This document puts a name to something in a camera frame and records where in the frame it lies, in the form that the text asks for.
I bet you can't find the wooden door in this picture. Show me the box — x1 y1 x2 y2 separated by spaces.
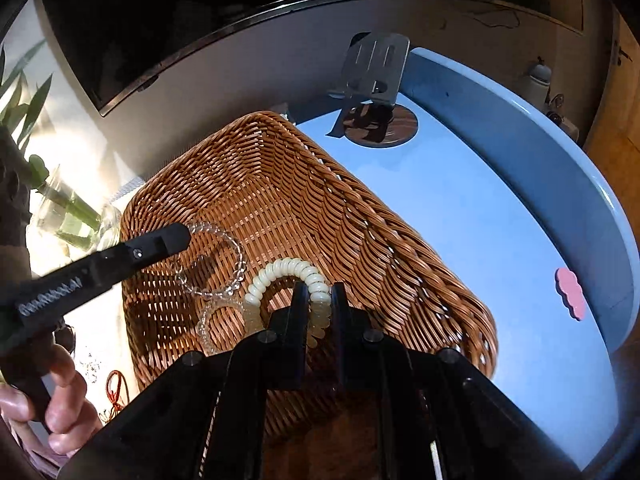
582 7 640 173

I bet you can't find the blue curved backboard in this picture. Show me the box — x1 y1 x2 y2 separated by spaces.
394 47 640 357

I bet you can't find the brown wicker basket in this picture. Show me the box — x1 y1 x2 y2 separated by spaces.
119 110 499 443

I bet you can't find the metal phone stand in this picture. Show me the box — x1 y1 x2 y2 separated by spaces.
326 32 411 111

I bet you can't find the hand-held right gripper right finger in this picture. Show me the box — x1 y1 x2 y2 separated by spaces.
331 282 581 480

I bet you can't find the person's left hand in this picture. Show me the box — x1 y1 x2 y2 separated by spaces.
0 342 103 466

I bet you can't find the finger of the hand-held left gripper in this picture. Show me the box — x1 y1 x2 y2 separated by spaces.
87 224 191 295

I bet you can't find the round brown disc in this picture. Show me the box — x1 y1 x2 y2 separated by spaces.
341 104 419 149

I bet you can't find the black flat television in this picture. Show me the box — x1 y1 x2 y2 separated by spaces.
37 0 586 117

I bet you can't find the small white bottle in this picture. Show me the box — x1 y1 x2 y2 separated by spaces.
522 57 552 104

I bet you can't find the cream bead bracelet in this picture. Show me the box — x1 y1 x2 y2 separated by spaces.
242 257 333 350

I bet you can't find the clear bead bracelet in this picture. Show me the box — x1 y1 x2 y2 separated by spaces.
196 292 251 357
174 220 247 307

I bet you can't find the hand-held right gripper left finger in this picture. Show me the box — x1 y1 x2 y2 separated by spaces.
65 282 308 480

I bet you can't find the green bamboo plant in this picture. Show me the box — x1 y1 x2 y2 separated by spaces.
0 39 103 243

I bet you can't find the red string bracelet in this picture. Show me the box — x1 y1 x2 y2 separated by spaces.
101 369 132 422

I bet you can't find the glass vase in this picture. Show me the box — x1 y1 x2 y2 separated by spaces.
29 164 124 256

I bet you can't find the fan-patterned tablecloth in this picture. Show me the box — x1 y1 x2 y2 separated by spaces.
30 175 147 428

